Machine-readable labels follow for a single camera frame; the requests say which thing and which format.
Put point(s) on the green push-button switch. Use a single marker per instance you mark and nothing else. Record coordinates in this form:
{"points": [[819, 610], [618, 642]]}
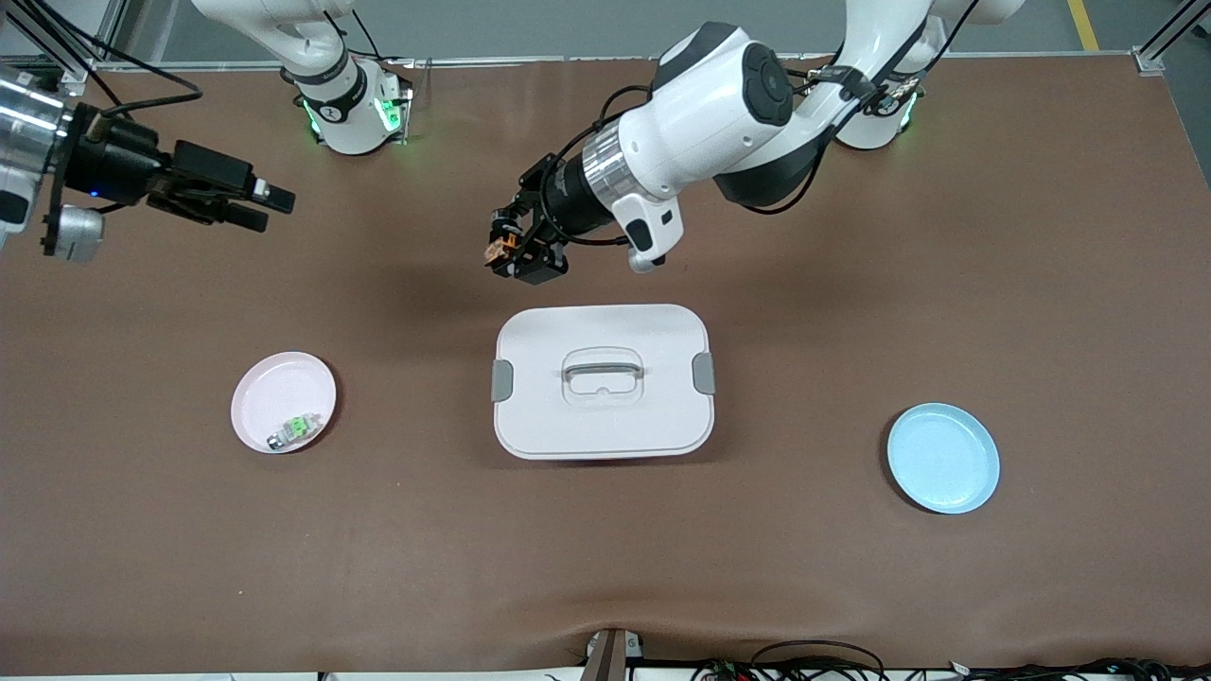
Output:
{"points": [[295, 430]]}

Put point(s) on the brown table mat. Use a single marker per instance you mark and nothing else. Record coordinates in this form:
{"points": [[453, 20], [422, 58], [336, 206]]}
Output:
{"points": [[605, 567]]}

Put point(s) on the pink round plate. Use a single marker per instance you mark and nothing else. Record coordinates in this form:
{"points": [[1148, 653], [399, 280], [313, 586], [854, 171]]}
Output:
{"points": [[274, 397]]}

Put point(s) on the brown camera mount post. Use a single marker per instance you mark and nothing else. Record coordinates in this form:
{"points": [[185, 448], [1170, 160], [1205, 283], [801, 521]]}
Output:
{"points": [[605, 657]]}

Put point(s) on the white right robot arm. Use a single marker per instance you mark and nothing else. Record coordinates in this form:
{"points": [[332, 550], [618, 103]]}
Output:
{"points": [[345, 113]]}

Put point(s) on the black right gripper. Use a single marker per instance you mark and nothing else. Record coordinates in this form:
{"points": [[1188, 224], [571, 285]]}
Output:
{"points": [[121, 164]]}

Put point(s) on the aluminium frame post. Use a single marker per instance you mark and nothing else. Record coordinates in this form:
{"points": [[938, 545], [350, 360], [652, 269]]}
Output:
{"points": [[1149, 62], [76, 66]]}

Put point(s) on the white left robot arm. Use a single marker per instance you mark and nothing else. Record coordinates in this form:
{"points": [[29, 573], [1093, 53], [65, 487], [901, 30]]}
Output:
{"points": [[719, 104]]}

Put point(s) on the orange black push-button switch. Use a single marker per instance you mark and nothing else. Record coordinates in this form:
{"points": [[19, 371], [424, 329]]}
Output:
{"points": [[499, 251]]}

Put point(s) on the light blue round plate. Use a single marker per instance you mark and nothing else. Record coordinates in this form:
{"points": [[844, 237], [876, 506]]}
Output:
{"points": [[946, 459]]}

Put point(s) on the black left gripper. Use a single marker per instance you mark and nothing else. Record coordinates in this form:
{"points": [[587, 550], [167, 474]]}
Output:
{"points": [[566, 207]]}

